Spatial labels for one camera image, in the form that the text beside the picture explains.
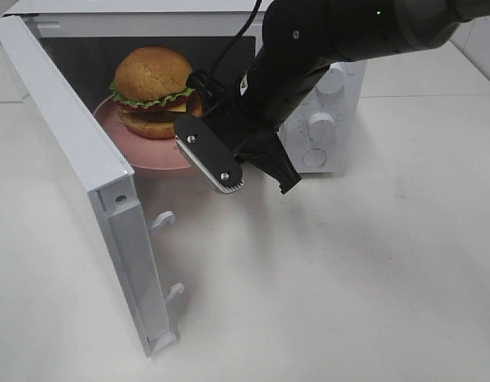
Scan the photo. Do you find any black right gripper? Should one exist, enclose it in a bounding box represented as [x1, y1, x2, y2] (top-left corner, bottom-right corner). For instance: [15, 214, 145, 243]
[200, 47, 333, 194]

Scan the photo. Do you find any pink round plate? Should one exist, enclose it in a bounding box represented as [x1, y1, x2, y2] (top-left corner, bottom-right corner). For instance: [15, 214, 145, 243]
[93, 96, 193, 174]

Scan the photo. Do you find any burger with lettuce and cheese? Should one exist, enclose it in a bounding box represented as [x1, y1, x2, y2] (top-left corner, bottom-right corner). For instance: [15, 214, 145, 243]
[110, 46, 203, 139]

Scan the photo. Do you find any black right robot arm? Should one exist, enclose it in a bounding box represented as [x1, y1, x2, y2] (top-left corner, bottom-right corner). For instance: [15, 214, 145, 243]
[189, 1, 490, 193]

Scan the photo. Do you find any round white door button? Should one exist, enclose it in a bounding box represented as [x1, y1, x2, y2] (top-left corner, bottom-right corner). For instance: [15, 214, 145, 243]
[302, 149, 327, 168]

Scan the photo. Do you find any upper white power knob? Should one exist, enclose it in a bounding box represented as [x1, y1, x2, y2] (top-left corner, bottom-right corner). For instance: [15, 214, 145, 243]
[317, 63, 347, 95]

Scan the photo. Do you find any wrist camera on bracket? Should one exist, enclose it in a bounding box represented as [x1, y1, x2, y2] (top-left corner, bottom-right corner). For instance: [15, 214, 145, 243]
[174, 114, 243, 194]

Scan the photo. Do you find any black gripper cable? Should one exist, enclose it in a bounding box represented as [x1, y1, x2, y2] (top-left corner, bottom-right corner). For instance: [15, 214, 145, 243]
[187, 0, 266, 115]

